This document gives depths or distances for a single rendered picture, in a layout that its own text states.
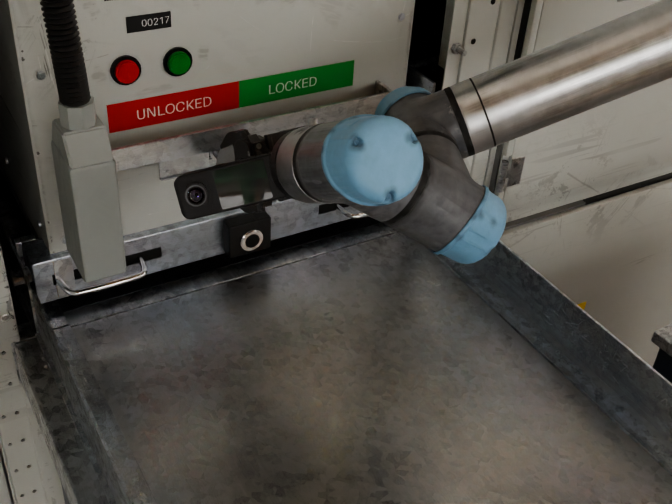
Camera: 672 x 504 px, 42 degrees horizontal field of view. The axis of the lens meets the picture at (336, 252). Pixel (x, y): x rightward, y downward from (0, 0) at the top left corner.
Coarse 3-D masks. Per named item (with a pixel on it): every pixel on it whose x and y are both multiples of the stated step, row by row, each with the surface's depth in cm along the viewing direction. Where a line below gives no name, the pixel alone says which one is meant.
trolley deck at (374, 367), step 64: (320, 256) 119; (384, 256) 120; (128, 320) 106; (192, 320) 107; (256, 320) 107; (320, 320) 108; (384, 320) 109; (448, 320) 110; (128, 384) 97; (192, 384) 98; (256, 384) 98; (320, 384) 99; (384, 384) 100; (448, 384) 100; (512, 384) 101; (64, 448) 89; (192, 448) 90; (256, 448) 91; (320, 448) 91; (384, 448) 92; (448, 448) 92; (512, 448) 93; (576, 448) 94; (640, 448) 94
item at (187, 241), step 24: (216, 216) 111; (288, 216) 117; (312, 216) 119; (336, 216) 122; (144, 240) 107; (168, 240) 109; (192, 240) 111; (216, 240) 113; (48, 264) 102; (168, 264) 111; (48, 288) 104
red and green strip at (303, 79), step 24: (288, 72) 106; (312, 72) 108; (336, 72) 110; (168, 96) 99; (192, 96) 101; (216, 96) 103; (240, 96) 104; (264, 96) 106; (288, 96) 108; (120, 120) 98; (144, 120) 99; (168, 120) 101
